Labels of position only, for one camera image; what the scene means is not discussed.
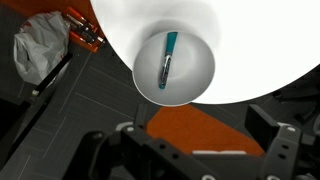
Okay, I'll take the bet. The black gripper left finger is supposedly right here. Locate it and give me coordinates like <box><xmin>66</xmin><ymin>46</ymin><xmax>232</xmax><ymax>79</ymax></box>
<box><xmin>119</xmin><ymin>103</ymin><xmax>222</xmax><ymax>180</ymax></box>

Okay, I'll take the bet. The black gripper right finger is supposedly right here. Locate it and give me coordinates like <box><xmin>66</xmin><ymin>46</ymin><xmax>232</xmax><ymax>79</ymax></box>
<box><xmin>244</xmin><ymin>104</ymin><xmax>304</xmax><ymax>180</ymax></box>

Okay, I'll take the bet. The green marker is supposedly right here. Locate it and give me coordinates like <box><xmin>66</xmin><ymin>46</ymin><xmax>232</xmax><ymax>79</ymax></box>
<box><xmin>158</xmin><ymin>31</ymin><xmax>179</xmax><ymax>91</ymax></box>

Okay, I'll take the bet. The white bowl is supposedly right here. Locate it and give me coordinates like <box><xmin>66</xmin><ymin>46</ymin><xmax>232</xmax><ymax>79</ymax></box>
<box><xmin>132</xmin><ymin>31</ymin><xmax>216</xmax><ymax>108</ymax></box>

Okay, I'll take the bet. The black metal bar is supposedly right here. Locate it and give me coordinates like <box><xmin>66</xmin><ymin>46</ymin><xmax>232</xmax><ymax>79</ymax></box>
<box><xmin>0</xmin><ymin>52</ymin><xmax>73</xmax><ymax>161</ymax></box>

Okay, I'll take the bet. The orange tray of markers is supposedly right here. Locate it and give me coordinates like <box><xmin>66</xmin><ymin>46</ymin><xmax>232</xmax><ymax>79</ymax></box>
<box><xmin>62</xmin><ymin>6</ymin><xmax>106</xmax><ymax>54</ymax></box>

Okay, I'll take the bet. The white plastic bag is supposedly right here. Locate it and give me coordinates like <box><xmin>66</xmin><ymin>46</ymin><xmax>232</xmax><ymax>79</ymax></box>
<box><xmin>12</xmin><ymin>10</ymin><xmax>72</xmax><ymax>86</ymax></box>

